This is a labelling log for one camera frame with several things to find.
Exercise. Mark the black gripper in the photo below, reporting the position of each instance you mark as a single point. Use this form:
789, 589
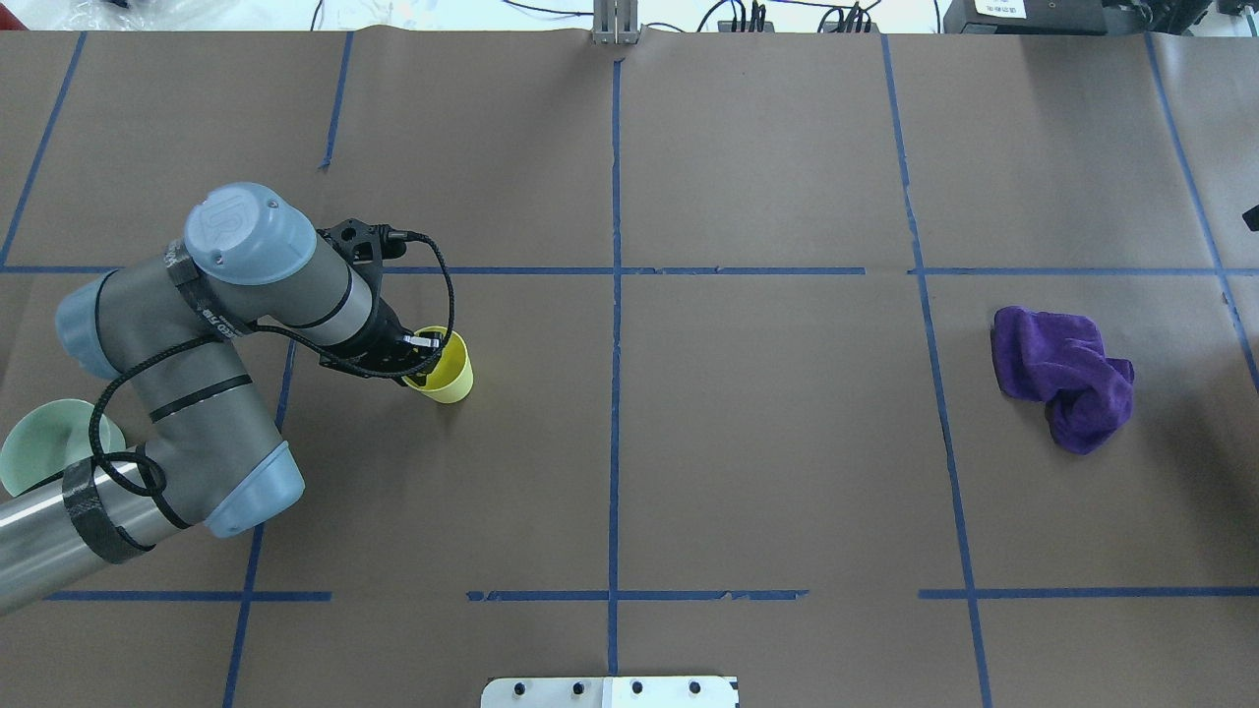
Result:
376, 341

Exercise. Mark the yellow plastic cup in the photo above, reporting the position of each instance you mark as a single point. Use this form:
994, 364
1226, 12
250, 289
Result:
452, 379

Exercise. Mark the pale green plastic bowl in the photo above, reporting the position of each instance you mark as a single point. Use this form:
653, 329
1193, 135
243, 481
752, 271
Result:
43, 444

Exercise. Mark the purple cloth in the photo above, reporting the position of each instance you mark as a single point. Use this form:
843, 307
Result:
1061, 361

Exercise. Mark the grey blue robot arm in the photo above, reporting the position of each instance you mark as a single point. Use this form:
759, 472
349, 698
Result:
180, 436

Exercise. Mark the black box device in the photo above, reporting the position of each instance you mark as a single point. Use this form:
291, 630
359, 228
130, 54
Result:
1077, 18

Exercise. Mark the black power strip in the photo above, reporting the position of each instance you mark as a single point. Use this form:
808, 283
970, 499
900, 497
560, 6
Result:
756, 25

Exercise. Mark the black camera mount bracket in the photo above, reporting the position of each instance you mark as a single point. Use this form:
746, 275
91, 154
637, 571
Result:
362, 243

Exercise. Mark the aluminium frame post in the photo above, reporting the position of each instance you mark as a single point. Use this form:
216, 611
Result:
615, 22

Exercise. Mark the white pedestal mount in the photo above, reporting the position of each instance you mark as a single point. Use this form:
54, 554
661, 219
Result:
640, 691

